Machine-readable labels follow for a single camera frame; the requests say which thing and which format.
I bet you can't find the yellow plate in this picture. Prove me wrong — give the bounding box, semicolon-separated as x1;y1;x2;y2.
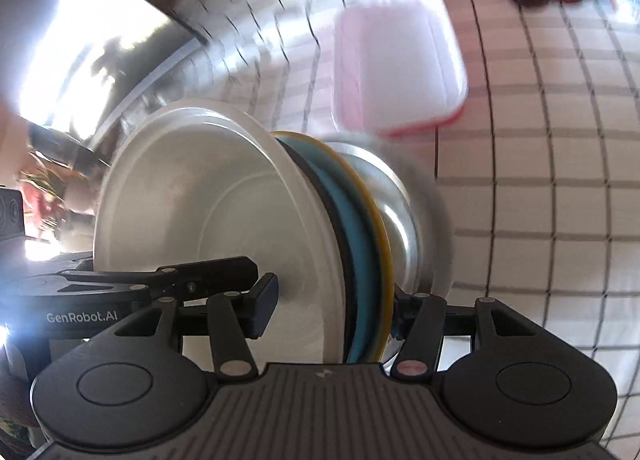
272;131;394;362

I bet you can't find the shiny metal appliance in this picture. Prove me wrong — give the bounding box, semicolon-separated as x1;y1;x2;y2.
0;0;212;181

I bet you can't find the metal bowl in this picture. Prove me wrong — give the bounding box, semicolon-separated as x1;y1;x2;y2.
324;139;457;357

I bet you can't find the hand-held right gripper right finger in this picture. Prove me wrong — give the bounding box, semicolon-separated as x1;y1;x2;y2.
390;291;543;381

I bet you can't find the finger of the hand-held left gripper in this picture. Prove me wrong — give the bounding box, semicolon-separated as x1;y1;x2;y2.
60;256;259;301

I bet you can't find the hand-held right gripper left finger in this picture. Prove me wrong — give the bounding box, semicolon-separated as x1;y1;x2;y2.
107;273;280;375

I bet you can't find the black grid white tablecloth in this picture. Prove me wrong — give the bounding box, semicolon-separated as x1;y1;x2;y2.
170;0;640;447

